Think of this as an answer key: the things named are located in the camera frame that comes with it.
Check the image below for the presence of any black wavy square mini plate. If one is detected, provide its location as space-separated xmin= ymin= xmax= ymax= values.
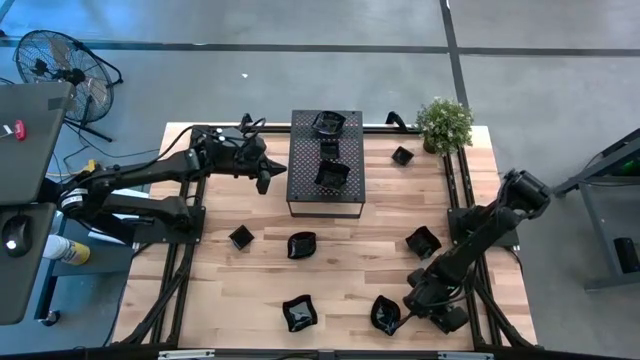
xmin=313 ymin=159 xmax=352 ymax=192
xmin=404 ymin=225 xmax=443 ymax=262
xmin=281 ymin=293 xmax=320 ymax=334

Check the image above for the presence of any white and yellow spray can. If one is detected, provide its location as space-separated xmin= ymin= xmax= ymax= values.
xmin=43 ymin=233 xmax=92 ymax=266

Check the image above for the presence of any black perforated metal rack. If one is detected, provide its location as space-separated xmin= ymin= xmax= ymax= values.
xmin=285 ymin=108 xmax=366 ymax=220

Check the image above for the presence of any black leaf shaped mini plate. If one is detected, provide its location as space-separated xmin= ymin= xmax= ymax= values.
xmin=286 ymin=230 xmax=318 ymax=261
xmin=369 ymin=294 xmax=403 ymax=337

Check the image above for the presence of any blue grey desk base frame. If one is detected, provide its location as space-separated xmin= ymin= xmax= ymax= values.
xmin=33 ymin=214 xmax=136 ymax=326

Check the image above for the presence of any black device with green light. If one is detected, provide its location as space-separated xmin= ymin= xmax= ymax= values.
xmin=607 ymin=149 xmax=640 ymax=179

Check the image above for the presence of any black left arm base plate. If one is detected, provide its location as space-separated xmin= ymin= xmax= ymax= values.
xmin=132 ymin=204 xmax=207 ymax=246

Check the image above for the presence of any grey metal cart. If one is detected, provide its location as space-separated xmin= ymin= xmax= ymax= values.
xmin=549 ymin=127 xmax=640 ymax=292

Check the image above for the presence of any black floor cable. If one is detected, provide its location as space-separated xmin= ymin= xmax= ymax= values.
xmin=49 ymin=122 xmax=161 ymax=181

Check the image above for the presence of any black wavy oval mini plate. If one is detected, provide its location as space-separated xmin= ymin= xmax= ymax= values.
xmin=310 ymin=110 xmax=348 ymax=140

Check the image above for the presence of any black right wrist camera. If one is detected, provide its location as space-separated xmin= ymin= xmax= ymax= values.
xmin=438 ymin=305 xmax=470 ymax=335

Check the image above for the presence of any green potted plant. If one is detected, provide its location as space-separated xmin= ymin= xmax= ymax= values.
xmin=414 ymin=97 xmax=476 ymax=156

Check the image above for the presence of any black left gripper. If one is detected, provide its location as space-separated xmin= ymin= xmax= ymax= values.
xmin=230 ymin=134 xmax=288 ymax=177

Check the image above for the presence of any silver metal bracket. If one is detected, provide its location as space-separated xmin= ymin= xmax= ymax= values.
xmin=157 ymin=349 xmax=216 ymax=360
xmin=437 ymin=351 xmax=495 ymax=360

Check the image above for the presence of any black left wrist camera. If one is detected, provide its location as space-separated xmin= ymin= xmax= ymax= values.
xmin=255 ymin=169 xmax=273 ymax=196

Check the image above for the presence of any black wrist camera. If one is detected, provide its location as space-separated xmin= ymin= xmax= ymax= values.
xmin=438 ymin=305 xmax=470 ymax=335
xmin=255 ymin=169 xmax=273 ymax=196

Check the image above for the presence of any black aluminium table frame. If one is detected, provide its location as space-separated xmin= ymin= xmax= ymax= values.
xmin=112 ymin=122 xmax=544 ymax=351

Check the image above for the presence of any black computer mouse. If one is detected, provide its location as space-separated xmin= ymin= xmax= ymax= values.
xmin=0 ymin=214 xmax=34 ymax=259

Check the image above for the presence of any dark grey side desk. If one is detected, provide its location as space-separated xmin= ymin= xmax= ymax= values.
xmin=0 ymin=202 xmax=58 ymax=326

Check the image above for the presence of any black floor fan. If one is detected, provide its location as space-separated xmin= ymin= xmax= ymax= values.
xmin=13 ymin=29 xmax=124 ymax=144

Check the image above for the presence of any small black square mini plate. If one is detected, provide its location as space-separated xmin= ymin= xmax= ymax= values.
xmin=319 ymin=141 xmax=341 ymax=162
xmin=391 ymin=145 xmax=415 ymax=167
xmin=228 ymin=224 xmax=256 ymax=252

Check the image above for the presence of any black box on cart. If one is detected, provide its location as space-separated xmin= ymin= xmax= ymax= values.
xmin=613 ymin=237 xmax=640 ymax=275

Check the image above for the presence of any black front bar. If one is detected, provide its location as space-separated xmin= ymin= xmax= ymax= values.
xmin=0 ymin=343 xmax=640 ymax=360

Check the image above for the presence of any grey tape patch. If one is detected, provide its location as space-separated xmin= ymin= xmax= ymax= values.
xmin=48 ymin=94 xmax=76 ymax=112

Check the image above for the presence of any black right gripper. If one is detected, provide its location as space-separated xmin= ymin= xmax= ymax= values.
xmin=393 ymin=279 xmax=444 ymax=335

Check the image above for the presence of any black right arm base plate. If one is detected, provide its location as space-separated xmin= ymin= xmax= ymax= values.
xmin=447 ymin=204 xmax=521 ymax=249

